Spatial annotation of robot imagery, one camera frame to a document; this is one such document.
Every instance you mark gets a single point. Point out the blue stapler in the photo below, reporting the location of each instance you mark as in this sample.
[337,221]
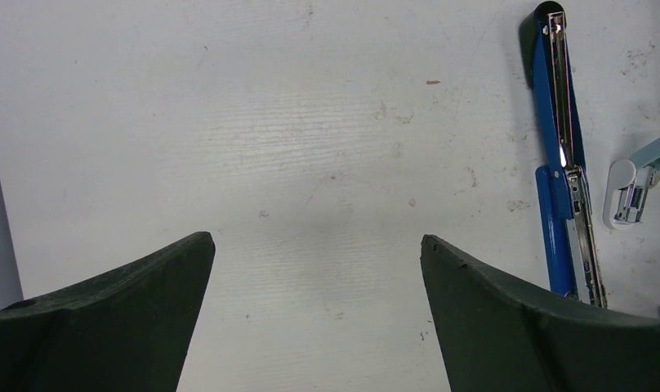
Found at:
[562,187]

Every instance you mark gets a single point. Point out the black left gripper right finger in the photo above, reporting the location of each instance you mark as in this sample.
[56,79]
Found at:
[497,332]

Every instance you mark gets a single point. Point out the light blue staple box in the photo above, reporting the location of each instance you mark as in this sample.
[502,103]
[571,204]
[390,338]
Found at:
[628,185]

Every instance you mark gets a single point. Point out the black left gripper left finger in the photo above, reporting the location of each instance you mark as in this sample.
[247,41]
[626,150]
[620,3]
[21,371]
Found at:
[128,329]

